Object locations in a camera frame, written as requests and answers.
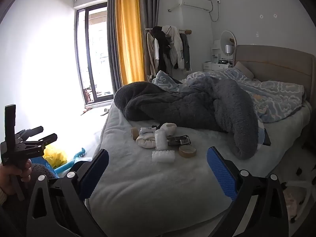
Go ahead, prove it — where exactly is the blue patterned duvet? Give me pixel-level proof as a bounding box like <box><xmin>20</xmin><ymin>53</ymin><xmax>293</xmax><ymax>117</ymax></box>
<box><xmin>152</xmin><ymin>68</ymin><xmax>305</xmax><ymax>124</ymax></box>

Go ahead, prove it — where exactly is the black framed window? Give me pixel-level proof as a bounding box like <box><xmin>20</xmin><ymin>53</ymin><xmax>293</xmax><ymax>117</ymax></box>
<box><xmin>75</xmin><ymin>5</ymin><xmax>116</xmax><ymax>104</ymax></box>

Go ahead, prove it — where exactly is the white sock ball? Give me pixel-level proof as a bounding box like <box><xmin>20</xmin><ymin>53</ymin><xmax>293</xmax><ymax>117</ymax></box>
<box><xmin>160</xmin><ymin>123</ymin><xmax>177</xmax><ymax>137</ymax></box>
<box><xmin>136</xmin><ymin>134</ymin><xmax>156</xmax><ymax>149</ymax></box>

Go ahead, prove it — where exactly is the grey curtain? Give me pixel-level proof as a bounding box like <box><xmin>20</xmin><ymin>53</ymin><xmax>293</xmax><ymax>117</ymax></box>
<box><xmin>107</xmin><ymin>0</ymin><xmax>122</xmax><ymax>94</ymax></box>
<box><xmin>138</xmin><ymin>0</ymin><xmax>161</xmax><ymax>79</ymax></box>

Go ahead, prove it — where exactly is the small white table lamp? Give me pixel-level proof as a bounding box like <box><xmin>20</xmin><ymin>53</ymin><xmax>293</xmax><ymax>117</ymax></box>
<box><xmin>224</xmin><ymin>44</ymin><xmax>233</xmax><ymax>67</ymax></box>

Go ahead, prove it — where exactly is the cardboard tape core ring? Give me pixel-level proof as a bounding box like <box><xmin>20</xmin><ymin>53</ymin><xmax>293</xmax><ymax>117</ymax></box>
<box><xmin>178</xmin><ymin>144</ymin><xmax>197</xmax><ymax>158</ymax></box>

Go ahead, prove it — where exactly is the wooden clothes rack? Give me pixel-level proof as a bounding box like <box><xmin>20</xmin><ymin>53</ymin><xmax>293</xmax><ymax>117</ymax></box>
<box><xmin>144</xmin><ymin>28</ymin><xmax>192</xmax><ymax>34</ymax></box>

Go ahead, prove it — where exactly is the round white mirror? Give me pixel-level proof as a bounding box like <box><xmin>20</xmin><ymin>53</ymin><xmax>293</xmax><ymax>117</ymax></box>
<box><xmin>220</xmin><ymin>30</ymin><xmax>237</xmax><ymax>55</ymax></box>

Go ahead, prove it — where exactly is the blue foam toy stick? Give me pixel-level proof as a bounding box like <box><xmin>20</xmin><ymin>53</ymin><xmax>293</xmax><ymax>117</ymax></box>
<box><xmin>55</xmin><ymin>148</ymin><xmax>86</xmax><ymax>174</ymax></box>

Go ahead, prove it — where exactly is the white shirt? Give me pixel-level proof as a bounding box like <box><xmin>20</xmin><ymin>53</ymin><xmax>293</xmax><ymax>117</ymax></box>
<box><xmin>153</xmin><ymin>37</ymin><xmax>161</xmax><ymax>62</ymax></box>

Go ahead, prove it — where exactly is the air conditioner cable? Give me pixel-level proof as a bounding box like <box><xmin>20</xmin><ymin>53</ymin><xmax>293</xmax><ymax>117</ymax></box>
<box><xmin>209</xmin><ymin>1</ymin><xmax>221</xmax><ymax>22</ymax></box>

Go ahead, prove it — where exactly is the bed with white sheet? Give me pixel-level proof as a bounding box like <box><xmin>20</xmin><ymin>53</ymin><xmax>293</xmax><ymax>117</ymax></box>
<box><xmin>85</xmin><ymin>45</ymin><xmax>316</xmax><ymax>230</ymax></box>

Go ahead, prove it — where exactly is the dark grey fleece blanket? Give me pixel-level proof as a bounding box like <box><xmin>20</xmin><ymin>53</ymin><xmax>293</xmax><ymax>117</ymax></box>
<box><xmin>114</xmin><ymin>76</ymin><xmax>266</xmax><ymax>160</ymax></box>

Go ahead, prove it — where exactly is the black garment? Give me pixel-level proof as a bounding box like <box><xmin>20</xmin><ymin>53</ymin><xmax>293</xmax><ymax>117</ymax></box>
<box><xmin>151</xmin><ymin>26</ymin><xmax>173</xmax><ymax>72</ymax></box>

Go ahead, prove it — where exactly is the white dresser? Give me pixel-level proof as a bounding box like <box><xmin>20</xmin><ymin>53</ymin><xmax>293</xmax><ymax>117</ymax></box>
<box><xmin>203</xmin><ymin>61</ymin><xmax>234</xmax><ymax>72</ymax></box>

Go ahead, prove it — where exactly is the person's left hand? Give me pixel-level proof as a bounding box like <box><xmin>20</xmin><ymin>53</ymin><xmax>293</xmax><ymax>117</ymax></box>
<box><xmin>0</xmin><ymin>158</ymin><xmax>33</xmax><ymax>196</ymax></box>

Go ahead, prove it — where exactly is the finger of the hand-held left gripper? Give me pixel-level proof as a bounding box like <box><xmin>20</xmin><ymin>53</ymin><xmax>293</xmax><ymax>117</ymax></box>
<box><xmin>25</xmin><ymin>133</ymin><xmax>58</xmax><ymax>149</ymax></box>
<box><xmin>15</xmin><ymin>125</ymin><xmax>44</xmax><ymax>142</ymax></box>

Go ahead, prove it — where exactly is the beige pillow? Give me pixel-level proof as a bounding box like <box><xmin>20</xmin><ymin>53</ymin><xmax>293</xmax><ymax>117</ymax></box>
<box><xmin>233</xmin><ymin>61</ymin><xmax>255</xmax><ymax>79</ymax></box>

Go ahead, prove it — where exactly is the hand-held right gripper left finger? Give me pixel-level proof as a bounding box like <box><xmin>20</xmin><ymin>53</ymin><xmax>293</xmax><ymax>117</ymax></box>
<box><xmin>26</xmin><ymin>149</ymin><xmax>110</xmax><ymax>237</ymax></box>

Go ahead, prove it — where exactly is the grey garment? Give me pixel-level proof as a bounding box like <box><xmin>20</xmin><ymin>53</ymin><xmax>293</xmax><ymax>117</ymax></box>
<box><xmin>180</xmin><ymin>32</ymin><xmax>192</xmax><ymax>71</ymax></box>

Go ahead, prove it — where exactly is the black plastic packet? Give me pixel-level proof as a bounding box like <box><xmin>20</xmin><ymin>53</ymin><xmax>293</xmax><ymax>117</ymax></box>
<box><xmin>167</xmin><ymin>135</ymin><xmax>191</xmax><ymax>147</ymax></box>

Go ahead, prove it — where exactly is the white desktop shelf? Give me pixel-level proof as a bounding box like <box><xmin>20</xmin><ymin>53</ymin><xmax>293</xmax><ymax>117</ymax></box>
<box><xmin>211</xmin><ymin>39</ymin><xmax>223</xmax><ymax>63</ymax></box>

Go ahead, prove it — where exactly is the yellow curtain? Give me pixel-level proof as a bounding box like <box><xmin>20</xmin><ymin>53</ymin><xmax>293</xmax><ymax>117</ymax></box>
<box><xmin>116</xmin><ymin>0</ymin><xmax>145</xmax><ymax>84</ymax></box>

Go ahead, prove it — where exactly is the white air conditioner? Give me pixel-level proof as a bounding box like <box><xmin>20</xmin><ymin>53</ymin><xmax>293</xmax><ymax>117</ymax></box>
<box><xmin>176</xmin><ymin>0</ymin><xmax>213</xmax><ymax>12</ymax></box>

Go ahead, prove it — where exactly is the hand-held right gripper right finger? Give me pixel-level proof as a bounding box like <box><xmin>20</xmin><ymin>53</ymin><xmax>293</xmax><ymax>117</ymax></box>
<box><xmin>206</xmin><ymin>146</ymin><xmax>289</xmax><ymax>237</ymax></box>

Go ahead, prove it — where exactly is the beige coat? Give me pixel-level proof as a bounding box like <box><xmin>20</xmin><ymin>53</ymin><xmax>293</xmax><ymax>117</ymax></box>
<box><xmin>144</xmin><ymin>32</ymin><xmax>156</xmax><ymax>76</ymax></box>

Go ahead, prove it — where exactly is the bubble wrap roll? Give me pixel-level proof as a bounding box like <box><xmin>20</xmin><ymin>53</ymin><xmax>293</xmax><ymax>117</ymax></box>
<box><xmin>152</xmin><ymin>150</ymin><xmax>176</xmax><ymax>163</ymax></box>

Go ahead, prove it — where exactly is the white jacket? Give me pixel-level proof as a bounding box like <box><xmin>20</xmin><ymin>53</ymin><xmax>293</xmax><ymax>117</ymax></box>
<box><xmin>162</xmin><ymin>25</ymin><xmax>185</xmax><ymax>70</ymax></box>

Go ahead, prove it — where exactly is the white plastic packet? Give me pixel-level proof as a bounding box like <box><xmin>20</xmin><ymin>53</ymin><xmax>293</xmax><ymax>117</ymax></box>
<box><xmin>154</xmin><ymin>129</ymin><xmax>168</xmax><ymax>151</ymax></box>

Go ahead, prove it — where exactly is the yellow plastic bag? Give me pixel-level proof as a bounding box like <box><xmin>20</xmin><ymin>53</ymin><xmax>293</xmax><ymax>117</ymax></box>
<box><xmin>43</xmin><ymin>144</ymin><xmax>68</xmax><ymax>168</ymax></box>

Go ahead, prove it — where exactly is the white chair base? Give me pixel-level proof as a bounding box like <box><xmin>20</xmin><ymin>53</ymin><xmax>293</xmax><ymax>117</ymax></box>
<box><xmin>281</xmin><ymin>175</ymin><xmax>314</xmax><ymax>193</ymax></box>

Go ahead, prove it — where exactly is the dark grey fleece clothing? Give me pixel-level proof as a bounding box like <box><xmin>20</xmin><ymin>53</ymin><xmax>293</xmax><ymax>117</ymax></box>
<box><xmin>31</xmin><ymin>163</ymin><xmax>60</xmax><ymax>181</ymax></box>

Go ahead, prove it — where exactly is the pale pink cloth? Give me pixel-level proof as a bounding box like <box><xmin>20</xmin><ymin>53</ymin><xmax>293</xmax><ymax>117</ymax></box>
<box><xmin>284</xmin><ymin>191</ymin><xmax>307</xmax><ymax>218</ymax></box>

